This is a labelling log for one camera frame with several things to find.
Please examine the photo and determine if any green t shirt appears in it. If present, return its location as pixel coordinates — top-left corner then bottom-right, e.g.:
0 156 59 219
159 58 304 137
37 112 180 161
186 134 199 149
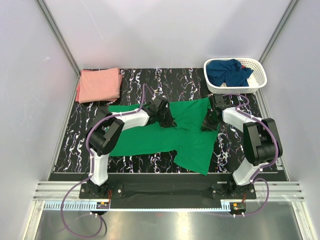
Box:
110 97 218 175

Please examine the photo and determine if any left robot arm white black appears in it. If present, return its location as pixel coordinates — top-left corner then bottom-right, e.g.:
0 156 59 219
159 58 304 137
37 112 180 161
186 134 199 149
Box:
85 96 177 198

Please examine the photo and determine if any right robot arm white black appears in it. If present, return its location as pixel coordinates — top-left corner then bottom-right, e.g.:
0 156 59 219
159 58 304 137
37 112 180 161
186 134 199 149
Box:
201 94 283 199

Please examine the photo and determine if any black marble pattern mat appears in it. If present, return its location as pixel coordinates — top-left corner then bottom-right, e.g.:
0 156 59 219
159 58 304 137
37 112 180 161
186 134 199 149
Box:
48 67 286 182

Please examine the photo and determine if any blue t shirt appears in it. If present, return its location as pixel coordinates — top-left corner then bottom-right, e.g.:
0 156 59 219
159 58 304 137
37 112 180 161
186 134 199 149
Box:
205 59 254 87

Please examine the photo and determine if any white perforated plastic basket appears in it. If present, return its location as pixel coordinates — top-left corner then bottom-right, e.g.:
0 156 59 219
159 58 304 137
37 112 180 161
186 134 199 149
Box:
203 57 267 94

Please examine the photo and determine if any folded pink t shirt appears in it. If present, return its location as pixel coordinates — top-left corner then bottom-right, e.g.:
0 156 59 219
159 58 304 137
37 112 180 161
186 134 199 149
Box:
75 68 123 104

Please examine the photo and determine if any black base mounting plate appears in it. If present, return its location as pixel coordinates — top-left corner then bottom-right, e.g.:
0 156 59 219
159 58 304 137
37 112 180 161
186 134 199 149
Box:
79 173 257 207

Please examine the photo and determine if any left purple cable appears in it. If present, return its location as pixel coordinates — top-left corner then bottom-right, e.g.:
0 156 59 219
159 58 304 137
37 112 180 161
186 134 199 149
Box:
60 83 153 237

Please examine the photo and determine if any white slotted cable duct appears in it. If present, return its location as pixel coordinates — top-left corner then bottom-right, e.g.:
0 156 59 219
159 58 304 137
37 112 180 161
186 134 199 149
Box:
44 200 231 213

